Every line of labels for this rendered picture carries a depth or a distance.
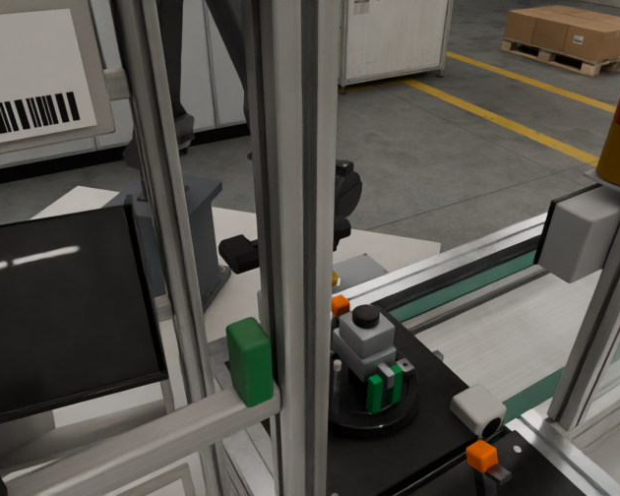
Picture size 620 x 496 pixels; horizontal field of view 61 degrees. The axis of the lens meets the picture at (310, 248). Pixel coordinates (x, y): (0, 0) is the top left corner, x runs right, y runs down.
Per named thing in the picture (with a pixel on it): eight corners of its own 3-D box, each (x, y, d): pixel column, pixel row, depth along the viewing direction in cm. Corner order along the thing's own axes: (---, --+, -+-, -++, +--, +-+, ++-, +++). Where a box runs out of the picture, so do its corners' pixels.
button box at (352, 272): (258, 319, 85) (255, 289, 81) (364, 279, 94) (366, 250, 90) (278, 345, 80) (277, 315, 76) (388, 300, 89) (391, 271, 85)
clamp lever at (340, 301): (326, 343, 66) (328, 297, 62) (339, 338, 67) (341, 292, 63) (341, 362, 64) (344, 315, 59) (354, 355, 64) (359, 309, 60)
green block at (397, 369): (385, 398, 60) (389, 367, 58) (393, 393, 61) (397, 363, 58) (391, 404, 60) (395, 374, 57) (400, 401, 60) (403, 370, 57)
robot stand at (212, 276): (165, 260, 105) (148, 169, 94) (232, 273, 102) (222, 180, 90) (124, 306, 94) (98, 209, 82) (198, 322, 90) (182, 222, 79)
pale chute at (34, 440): (51, 433, 57) (44, 392, 57) (174, 399, 61) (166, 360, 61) (-54, 491, 30) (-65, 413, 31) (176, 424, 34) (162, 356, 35)
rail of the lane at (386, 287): (187, 403, 76) (176, 349, 70) (583, 234, 113) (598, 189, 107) (201, 431, 72) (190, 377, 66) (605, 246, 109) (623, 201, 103)
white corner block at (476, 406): (445, 418, 63) (451, 396, 61) (473, 403, 65) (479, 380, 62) (473, 448, 60) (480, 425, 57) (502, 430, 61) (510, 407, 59)
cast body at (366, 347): (331, 347, 62) (333, 302, 58) (361, 335, 64) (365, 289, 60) (374, 397, 56) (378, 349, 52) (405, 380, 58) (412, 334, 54)
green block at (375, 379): (365, 407, 59) (367, 377, 56) (373, 403, 60) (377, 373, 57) (371, 415, 58) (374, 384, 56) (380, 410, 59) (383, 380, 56)
